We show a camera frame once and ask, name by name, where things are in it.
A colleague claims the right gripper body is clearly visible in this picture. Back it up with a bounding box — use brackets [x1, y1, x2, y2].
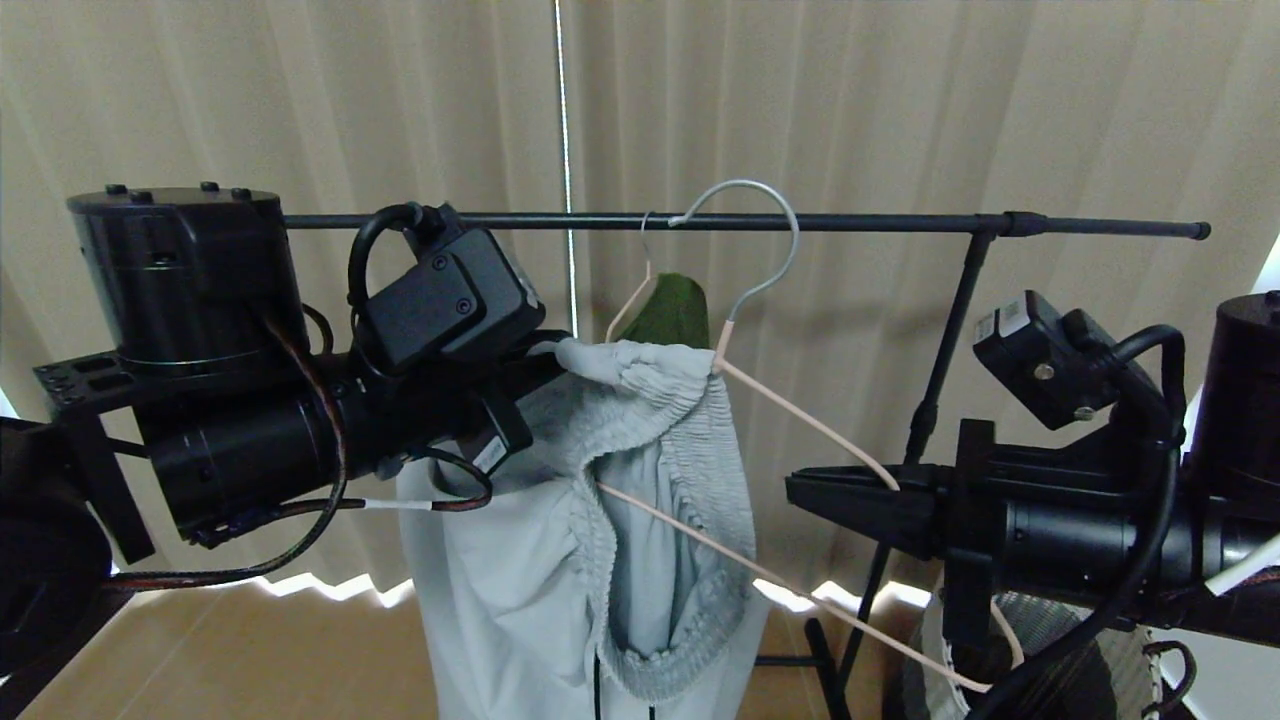
[942, 418, 1211, 653]

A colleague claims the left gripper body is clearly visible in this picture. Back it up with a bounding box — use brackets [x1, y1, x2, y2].
[140, 345, 567, 548]

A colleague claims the pale grey garment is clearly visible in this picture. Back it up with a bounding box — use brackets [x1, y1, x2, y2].
[394, 338, 773, 720]

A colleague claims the pink clothes hanger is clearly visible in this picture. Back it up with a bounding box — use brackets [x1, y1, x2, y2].
[594, 179, 1028, 697]
[604, 212, 662, 346]

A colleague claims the green printed t-shirt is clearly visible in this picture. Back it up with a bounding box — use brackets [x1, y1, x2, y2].
[620, 272, 712, 350]

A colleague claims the white laundry basket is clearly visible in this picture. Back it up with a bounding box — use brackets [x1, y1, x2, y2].
[900, 588, 1198, 720]

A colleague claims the black clothes rack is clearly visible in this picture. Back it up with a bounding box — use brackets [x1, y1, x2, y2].
[283, 208, 1212, 720]

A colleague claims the black cable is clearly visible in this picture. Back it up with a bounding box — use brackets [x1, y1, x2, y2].
[964, 325, 1189, 720]

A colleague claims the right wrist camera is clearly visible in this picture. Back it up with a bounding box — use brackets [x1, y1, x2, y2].
[972, 290, 1191, 473]

